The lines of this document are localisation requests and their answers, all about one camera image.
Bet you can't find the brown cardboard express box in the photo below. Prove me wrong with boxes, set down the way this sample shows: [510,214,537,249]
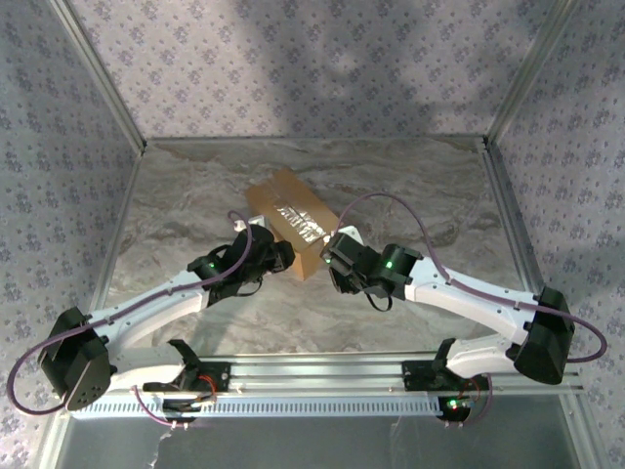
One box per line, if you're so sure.
[243,166,343,282]

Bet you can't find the clear shiny tape strip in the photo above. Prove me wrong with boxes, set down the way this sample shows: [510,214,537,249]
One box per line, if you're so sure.
[266,192,333,250]

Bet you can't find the white torn film scrap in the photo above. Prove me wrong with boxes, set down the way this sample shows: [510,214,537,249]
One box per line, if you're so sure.
[146,429,172,468]

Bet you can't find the purple camera cable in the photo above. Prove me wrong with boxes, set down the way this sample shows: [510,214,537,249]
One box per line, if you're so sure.
[5,209,255,430]
[335,192,608,429]

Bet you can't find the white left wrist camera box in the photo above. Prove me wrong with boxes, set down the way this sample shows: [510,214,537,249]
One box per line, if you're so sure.
[232,214,269,234]

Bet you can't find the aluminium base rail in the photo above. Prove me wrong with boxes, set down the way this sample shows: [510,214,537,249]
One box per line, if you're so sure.
[53,352,585,398]

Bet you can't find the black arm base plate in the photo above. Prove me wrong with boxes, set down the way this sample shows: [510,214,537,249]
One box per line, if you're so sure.
[400,359,492,424]
[141,359,233,426]

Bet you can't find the white slotted cable duct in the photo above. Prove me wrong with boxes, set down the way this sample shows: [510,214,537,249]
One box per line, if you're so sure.
[70,396,482,419]

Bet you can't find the aluminium floor rail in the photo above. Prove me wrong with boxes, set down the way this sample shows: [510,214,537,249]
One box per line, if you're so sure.
[36,146,147,469]
[480,136,604,469]

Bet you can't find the aluminium frame post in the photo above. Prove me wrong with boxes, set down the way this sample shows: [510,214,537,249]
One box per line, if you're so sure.
[482,0,585,148]
[48,0,147,153]

